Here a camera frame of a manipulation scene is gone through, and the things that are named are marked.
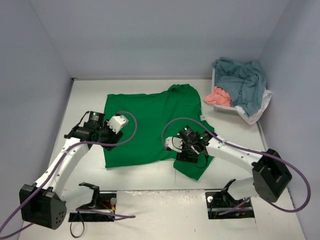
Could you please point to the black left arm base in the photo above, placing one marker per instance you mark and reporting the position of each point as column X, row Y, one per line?
column 97, row 206

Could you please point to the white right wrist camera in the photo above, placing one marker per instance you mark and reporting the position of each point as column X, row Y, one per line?
column 174, row 143

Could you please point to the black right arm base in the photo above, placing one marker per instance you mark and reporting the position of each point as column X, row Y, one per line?
column 223, row 207

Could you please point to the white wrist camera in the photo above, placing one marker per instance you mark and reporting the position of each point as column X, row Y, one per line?
column 117, row 122
column 174, row 143

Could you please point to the grey-blue t shirt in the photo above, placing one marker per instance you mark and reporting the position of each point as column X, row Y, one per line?
column 244, row 82

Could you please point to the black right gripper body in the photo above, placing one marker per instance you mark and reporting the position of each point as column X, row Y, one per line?
column 186, row 153

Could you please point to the pink t shirt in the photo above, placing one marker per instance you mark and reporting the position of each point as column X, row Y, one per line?
column 218, row 97

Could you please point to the white laundry basket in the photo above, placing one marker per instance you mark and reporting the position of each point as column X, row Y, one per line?
column 221, row 108

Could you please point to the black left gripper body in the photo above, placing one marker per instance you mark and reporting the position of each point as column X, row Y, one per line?
column 113, row 139

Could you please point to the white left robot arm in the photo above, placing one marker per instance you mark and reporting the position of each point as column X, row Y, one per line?
column 43, row 202

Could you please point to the green t shirt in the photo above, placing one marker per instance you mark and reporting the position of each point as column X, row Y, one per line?
column 152, row 116

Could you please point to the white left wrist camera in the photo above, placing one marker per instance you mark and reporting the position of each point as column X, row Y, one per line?
column 117, row 122

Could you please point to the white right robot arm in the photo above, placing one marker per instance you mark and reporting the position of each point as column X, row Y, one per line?
column 268, row 179

